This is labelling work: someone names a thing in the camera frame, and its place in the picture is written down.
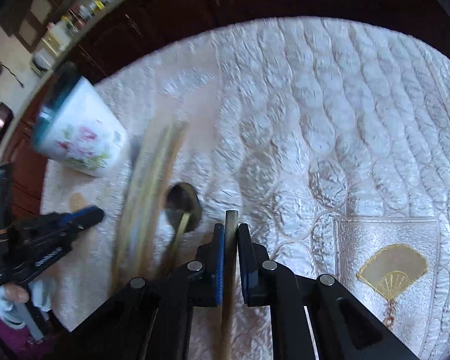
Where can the white floral utensil cup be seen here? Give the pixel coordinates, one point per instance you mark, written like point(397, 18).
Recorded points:
point(75, 128)

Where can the pink quilted tablecloth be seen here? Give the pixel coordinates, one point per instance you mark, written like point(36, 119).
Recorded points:
point(330, 138)

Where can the condiment bottles group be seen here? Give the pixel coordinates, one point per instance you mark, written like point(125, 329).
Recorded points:
point(59, 34)

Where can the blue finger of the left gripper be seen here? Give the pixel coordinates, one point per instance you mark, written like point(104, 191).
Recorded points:
point(85, 218)

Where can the wooden chopstick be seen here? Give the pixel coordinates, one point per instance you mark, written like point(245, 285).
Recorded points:
point(152, 194)
point(126, 238)
point(229, 280)

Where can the metal spoon gold handle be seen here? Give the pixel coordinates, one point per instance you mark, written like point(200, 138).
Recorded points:
point(183, 213)

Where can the wooden upper wall cabinet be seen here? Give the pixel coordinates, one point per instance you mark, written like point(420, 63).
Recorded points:
point(27, 20)

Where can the left white gloved hand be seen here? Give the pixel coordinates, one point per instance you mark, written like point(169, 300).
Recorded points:
point(40, 293)

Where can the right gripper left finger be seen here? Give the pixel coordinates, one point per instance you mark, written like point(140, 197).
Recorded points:
point(210, 287)

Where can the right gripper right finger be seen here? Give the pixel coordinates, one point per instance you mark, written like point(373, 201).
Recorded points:
point(251, 257)

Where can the dark wooden base cabinets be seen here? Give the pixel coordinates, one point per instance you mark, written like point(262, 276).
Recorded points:
point(130, 29)

